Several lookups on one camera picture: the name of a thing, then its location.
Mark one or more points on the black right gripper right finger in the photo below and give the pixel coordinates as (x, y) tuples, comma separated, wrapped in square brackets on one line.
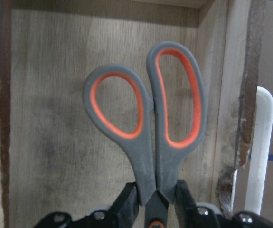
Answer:
[(191, 215)]

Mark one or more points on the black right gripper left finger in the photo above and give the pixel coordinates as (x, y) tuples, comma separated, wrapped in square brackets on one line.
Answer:
[(121, 214)]

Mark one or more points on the grey orange scissors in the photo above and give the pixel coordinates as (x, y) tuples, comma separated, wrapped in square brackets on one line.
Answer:
[(154, 157)]

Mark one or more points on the white drawer handle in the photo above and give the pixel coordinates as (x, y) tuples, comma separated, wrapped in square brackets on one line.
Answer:
[(260, 150)]

